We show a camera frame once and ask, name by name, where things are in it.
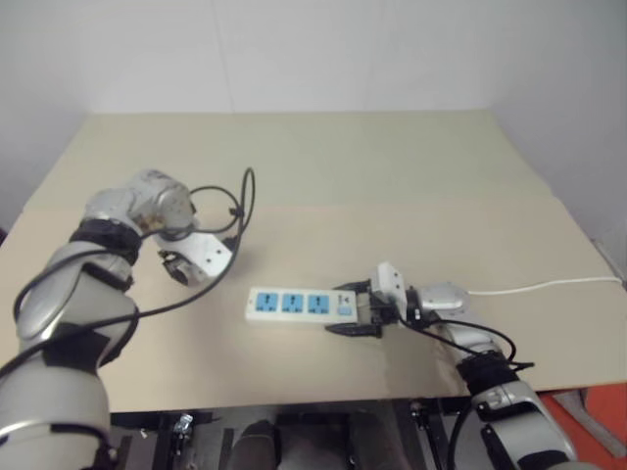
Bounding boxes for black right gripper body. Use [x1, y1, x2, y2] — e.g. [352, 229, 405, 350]
[359, 279, 401, 340]

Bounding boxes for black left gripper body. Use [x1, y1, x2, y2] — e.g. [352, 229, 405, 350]
[157, 248, 195, 287]

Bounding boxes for white power strip blue sockets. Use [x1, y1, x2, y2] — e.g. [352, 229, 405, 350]
[245, 287, 358, 328]

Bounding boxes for dark rounded shape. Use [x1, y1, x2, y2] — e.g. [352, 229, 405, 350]
[228, 419, 281, 470]

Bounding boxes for grey metal bar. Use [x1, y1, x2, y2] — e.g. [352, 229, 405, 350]
[560, 390, 627, 459]

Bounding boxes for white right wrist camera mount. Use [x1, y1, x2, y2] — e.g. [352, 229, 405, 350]
[368, 260, 410, 324]

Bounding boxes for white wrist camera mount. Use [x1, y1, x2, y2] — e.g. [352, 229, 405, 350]
[173, 228, 234, 286]
[368, 260, 410, 324]

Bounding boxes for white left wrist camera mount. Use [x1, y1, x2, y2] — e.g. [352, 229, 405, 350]
[173, 228, 234, 286]

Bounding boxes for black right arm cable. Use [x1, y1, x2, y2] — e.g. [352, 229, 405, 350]
[396, 315, 536, 459]

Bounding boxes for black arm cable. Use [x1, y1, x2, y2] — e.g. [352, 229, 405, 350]
[0, 166, 258, 379]
[396, 315, 536, 459]

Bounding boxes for black table frame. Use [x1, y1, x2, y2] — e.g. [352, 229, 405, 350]
[109, 397, 472, 470]

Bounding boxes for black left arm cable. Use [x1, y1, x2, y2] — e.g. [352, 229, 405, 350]
[0, 166, 258, 379]

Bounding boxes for white power strip cable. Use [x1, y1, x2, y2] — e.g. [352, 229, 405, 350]
[468, 276, 622, 296]

